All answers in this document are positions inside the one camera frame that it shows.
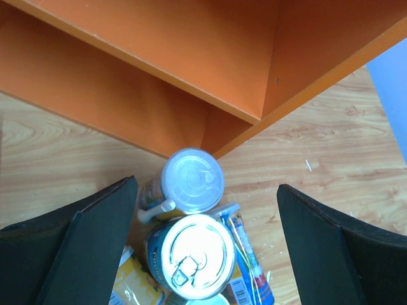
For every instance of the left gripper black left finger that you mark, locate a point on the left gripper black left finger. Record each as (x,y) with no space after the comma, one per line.
(69,255)

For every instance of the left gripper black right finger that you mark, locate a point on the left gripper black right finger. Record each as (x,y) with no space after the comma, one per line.
(338,259)

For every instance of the tall blue colourful can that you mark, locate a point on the tall blue colourful can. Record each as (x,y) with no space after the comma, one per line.
(248,284)

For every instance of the blue yellow tin can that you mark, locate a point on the blue yellow tin can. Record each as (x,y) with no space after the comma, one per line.
(193,256)

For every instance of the yellow can with white lid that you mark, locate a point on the yellow can with white lid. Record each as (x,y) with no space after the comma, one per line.
(191,182)

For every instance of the lying orange fruit can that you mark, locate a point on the lying orange fruit can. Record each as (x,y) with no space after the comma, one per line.
(131,284)

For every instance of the small green can white lid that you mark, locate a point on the small green can white lid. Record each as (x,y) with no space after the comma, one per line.
(174,299)

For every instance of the orange wooden shelf cabinet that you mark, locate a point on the orange wooden shelf cabinet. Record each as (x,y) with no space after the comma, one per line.
(165,75)

